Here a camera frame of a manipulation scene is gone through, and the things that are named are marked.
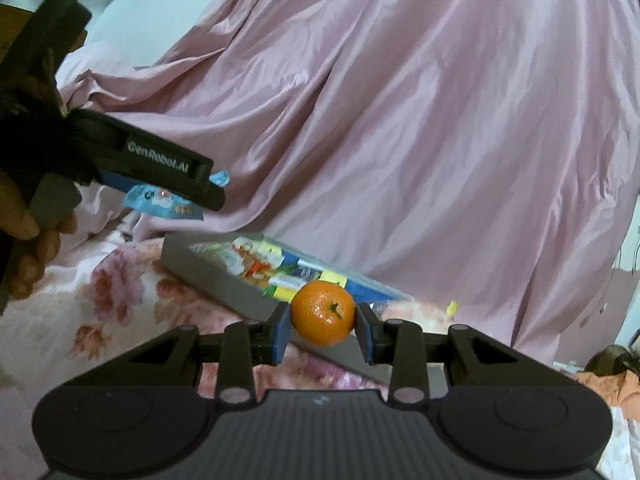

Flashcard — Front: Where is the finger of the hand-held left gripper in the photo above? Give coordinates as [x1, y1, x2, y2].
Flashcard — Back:
[99, 169, 227, 212]

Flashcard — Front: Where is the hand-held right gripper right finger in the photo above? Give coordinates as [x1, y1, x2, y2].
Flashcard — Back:
[354, 304, 516, 406]

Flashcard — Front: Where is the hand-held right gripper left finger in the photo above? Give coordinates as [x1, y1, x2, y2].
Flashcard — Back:
[127, 305, 293, 406]

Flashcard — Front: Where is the light blue snack packet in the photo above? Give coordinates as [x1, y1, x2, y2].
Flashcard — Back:
[121, 169, 231, 222]

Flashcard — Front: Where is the tangerine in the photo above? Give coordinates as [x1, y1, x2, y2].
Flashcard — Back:
[290, 280, 357, 347]

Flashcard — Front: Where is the grey shallow box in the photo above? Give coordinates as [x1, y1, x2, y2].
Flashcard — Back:
[160, 232, 451, 386]

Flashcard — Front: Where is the person's left hand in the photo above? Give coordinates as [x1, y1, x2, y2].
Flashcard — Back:
[0, 171, 79, 302]

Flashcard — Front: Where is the floral bedsheet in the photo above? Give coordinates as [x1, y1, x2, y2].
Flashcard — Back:
[0, 210, 391, 411]

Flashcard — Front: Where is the pink satin bed curtain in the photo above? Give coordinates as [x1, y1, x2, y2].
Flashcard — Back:
[57, 0, 640, 366]

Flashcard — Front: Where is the dark brown cloth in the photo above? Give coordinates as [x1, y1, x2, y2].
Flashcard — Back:
[585, 345, 640, 377]

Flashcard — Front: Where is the orange cloth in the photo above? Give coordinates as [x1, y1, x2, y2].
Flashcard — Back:
[575, 370, 640, 408]

